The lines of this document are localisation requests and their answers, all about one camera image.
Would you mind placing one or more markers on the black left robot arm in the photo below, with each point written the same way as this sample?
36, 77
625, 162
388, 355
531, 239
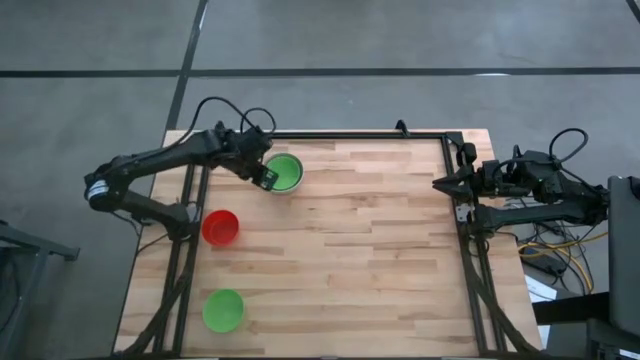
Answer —
165, 157

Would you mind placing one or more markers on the grey metal table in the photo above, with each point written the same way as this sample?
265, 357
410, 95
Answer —
30, 240

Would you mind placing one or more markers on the white paper sheet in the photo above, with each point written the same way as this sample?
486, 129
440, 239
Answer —
540, 291

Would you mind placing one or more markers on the black equipment stand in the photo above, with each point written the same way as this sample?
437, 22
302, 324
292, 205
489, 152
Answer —
570, 309

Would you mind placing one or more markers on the black table clamp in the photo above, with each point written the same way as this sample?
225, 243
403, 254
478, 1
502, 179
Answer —
402, 128

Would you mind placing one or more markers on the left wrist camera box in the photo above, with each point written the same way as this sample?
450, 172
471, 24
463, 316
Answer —
265, 179

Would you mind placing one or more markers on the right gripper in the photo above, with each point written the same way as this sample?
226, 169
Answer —
487, 180

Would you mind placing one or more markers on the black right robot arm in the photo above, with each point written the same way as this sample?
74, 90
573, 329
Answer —
540, 212

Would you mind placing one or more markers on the black mounting bracket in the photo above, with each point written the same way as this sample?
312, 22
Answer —
467, 154

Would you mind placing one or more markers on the black metal table frame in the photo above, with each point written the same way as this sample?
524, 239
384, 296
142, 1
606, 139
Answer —
350, 135

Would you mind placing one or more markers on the green plastic bowl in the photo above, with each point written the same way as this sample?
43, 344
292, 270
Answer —
223, 310
287, 170

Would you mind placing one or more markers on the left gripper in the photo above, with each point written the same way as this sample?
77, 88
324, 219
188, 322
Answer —
250, 147

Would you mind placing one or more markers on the silver metal bracket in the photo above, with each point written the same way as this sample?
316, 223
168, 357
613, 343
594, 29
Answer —
462, 212

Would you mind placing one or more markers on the grey flat panel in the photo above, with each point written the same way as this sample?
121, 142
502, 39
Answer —
625, 250

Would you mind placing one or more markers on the black power brick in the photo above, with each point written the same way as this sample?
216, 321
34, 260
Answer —
547, 265

